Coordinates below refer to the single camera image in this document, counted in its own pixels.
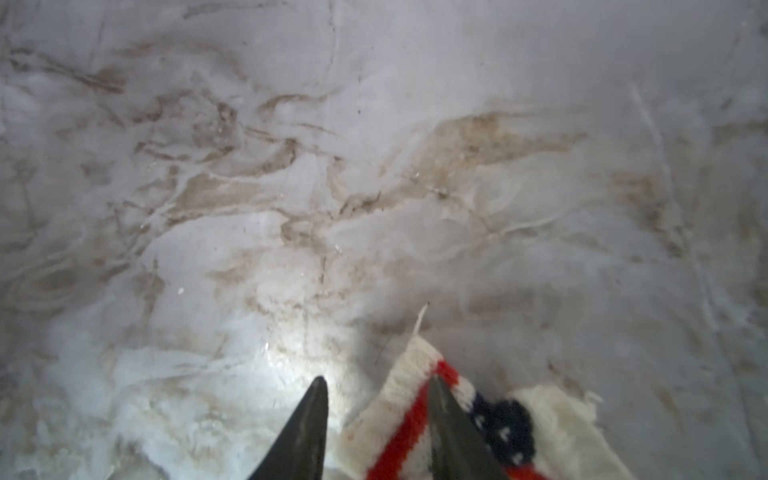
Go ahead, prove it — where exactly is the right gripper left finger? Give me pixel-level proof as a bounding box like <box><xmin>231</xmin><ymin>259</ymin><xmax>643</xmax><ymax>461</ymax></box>
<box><xmin>248</xmin><ymin>376</ymin><xmax>329</xmax><ymax>480</ymax></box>

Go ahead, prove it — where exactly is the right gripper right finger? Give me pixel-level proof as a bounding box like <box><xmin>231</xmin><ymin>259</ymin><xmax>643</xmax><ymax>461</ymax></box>
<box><xmin>427</xmin><ymin>375</ymin><xmax>508</xmax><ymax>480</ymax></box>

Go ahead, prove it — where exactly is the red white striped knit sweater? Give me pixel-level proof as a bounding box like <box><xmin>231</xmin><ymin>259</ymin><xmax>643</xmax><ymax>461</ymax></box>
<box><xmin>336</xmin><ymin>329</ymin><xmax>633</xmax><ymax>479</ymax></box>

